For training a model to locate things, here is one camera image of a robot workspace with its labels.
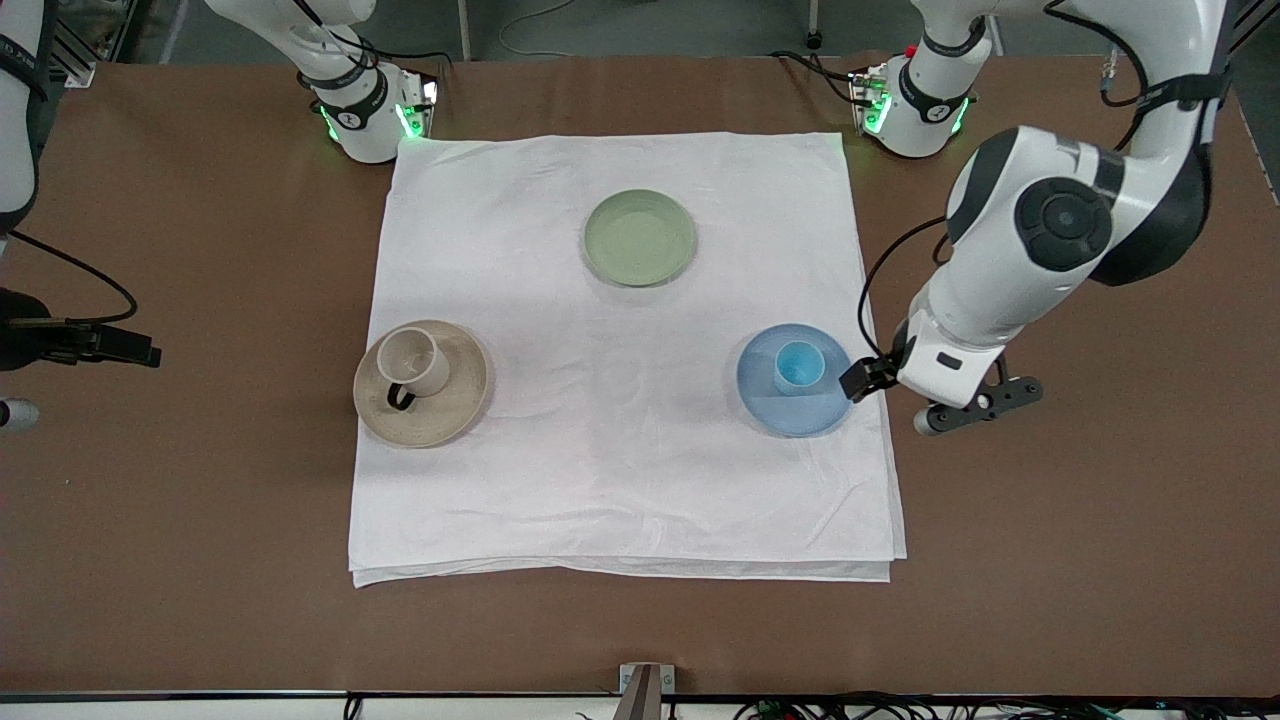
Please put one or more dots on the aluminium frame post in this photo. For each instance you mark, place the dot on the aluminium frame post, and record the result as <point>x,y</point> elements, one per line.
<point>70,55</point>
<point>1250,30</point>

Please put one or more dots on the white cloth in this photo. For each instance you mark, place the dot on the white cloth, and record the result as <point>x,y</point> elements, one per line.
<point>620,460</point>

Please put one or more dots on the beige gray plate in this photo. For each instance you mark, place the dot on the beige gray plate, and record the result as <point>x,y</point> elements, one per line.
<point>445,410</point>

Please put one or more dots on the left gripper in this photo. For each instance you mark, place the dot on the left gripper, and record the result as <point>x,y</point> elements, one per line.
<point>872,375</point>

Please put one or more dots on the grey table leg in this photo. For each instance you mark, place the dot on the grey table leg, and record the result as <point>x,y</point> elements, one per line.
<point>815,25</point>
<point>464,25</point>

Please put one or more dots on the green plate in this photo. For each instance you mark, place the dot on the green plate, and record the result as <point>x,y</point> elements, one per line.
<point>639,238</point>

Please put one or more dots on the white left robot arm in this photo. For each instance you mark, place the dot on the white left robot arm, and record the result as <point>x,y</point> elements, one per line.
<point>1040,215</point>

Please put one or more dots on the blue cup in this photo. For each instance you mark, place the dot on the blue cup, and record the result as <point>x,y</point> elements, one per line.
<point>800,365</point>

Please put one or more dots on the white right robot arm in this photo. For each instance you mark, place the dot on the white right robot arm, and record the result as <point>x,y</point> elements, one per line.
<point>365,130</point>

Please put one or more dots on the blue plate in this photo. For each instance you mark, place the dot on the blue plate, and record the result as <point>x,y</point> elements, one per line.
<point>790,415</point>

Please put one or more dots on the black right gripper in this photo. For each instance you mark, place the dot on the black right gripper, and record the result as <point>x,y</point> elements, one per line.
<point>22,332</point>

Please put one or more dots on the metal table bracket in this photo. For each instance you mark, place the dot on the metal table bracket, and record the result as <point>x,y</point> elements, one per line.
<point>646,690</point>

